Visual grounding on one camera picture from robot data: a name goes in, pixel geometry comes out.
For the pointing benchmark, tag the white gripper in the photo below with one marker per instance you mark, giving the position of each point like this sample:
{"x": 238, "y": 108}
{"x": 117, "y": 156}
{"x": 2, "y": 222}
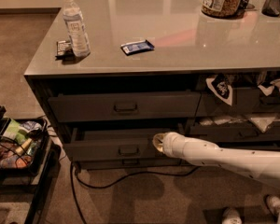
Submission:
{"x": 170, "y": 145}

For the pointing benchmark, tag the large popcorn kernel jar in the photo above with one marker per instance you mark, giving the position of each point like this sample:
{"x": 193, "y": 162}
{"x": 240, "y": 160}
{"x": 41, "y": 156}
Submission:
{"x": 220, "y": 8}

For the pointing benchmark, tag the right white sneaker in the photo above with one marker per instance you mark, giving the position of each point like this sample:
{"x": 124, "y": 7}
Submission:
{"x": 273, "y": 204}

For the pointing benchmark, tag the green snack bag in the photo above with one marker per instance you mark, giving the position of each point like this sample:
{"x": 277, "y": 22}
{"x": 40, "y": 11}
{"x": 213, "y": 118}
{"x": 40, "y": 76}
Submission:
{"x": 20, "y": 132}

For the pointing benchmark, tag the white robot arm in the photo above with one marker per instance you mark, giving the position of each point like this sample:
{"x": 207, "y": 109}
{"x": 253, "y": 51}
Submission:
{"x": 260, "y": 165}

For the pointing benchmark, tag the grey drawer cabinet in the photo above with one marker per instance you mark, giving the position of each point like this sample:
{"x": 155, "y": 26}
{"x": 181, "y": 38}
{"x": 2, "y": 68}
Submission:
{"x": 189, "y": 48}

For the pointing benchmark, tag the white sneaker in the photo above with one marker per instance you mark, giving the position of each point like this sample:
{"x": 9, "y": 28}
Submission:
{"x": 273, "y": 204}
{"x": 231, "y": 216}

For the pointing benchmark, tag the left white sneaker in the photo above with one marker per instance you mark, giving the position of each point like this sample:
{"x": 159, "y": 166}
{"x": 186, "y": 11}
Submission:
{"x": 231, "y": 216}

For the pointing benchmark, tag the clear plastic water bottle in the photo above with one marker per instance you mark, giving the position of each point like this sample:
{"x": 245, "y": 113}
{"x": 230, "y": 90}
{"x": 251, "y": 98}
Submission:
{"x": 74, "y": 22}

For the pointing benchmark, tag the blue snack packet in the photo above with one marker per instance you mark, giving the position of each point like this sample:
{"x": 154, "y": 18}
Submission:
{"x": 132, "y": 48}

